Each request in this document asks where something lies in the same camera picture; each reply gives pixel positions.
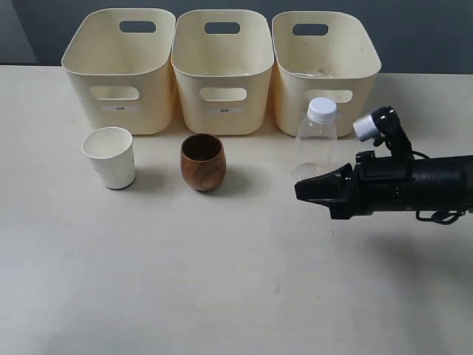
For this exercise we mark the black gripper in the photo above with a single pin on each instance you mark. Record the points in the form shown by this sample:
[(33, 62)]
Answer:
[(381, 185)]

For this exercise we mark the clear plastic bottle white cap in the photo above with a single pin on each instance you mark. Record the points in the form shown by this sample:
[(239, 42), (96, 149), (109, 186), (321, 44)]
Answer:
[(315, 138)]

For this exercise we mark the brown wooden cup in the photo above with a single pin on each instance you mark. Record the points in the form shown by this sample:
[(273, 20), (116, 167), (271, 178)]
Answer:
[(202, 162)]

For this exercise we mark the white paper cup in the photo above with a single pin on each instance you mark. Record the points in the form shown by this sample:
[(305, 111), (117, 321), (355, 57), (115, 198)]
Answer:
[(110, 151)]

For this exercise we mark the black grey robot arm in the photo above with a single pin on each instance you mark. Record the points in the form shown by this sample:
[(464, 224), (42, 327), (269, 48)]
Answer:
[(440, 185)]

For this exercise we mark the right cream plastic bin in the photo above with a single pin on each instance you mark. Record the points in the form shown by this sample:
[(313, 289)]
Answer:
[(321, 54)]

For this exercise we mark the cream plastic bin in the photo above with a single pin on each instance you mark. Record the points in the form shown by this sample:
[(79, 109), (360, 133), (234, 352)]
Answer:
[(321, 54), (223, 58), (122, 56)]

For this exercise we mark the middle bin white label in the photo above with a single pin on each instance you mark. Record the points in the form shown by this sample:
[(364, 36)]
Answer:
[(225, 110)]

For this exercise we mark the bin white label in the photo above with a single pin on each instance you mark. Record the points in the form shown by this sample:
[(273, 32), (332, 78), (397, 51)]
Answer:
[(118, 108), (225, 110)]

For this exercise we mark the middle cream plastic bin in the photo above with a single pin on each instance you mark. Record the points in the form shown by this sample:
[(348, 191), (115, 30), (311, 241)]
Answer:
[(223, 58)]

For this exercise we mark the left bin white label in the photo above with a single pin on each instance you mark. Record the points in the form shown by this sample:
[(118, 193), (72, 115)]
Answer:
[(118, 108)]

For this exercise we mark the left cream plastic bin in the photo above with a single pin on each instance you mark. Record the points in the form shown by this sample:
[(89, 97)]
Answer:
[(122, 56)]

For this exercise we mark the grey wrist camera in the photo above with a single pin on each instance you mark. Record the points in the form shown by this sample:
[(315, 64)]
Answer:
[(383, 126)]

